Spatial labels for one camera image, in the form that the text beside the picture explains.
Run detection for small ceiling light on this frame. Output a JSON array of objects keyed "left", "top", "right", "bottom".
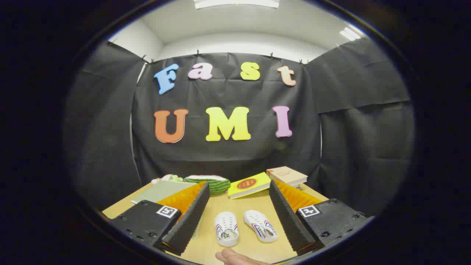
[{"left": 339, "top": 26, "right": 362, "bottom": 41}]

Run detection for tan book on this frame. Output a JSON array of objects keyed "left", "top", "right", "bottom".
[{"left": 266, "top": 166, "right": 308, "bottom": 186}]

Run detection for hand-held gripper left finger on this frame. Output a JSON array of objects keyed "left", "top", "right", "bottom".
[{"left": 110, "top": 181, "right": 211, "bottom": 256}]

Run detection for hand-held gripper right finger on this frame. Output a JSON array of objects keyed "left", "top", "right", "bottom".
[{"left": 269, "top": 179, "right": 374, "bottom": 256}]

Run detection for yellow book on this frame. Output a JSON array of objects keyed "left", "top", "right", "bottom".
[{"left": 227, "top": 172, "right": 272, "bottom": 199}]

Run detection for white striped canvas shoe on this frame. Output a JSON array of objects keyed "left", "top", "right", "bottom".
[
  {"left": 214, "top": 211, "right": 240, "bottom": 247},
  {"left": 243, "top": 209, "right": 279, "bottom": 244}
]

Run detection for watermelon slice plush toy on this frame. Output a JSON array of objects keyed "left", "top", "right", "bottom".
[{"left": 183, "top": 175, "right": 231, "bottom": 195}]

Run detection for beige fabric storage box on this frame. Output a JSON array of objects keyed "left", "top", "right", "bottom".
[{"left": 131, "top": 180, "right": 197, "bottom": 205}]

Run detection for pink and green plush toy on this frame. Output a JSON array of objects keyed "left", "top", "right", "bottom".
[{"left": 151, "top": 174, "right": 184, "bottom": 184}]

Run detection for black backdrop cloth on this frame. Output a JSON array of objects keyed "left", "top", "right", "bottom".
[{"left": 64, "top": 37, "right": 415, "bottom": 218}]

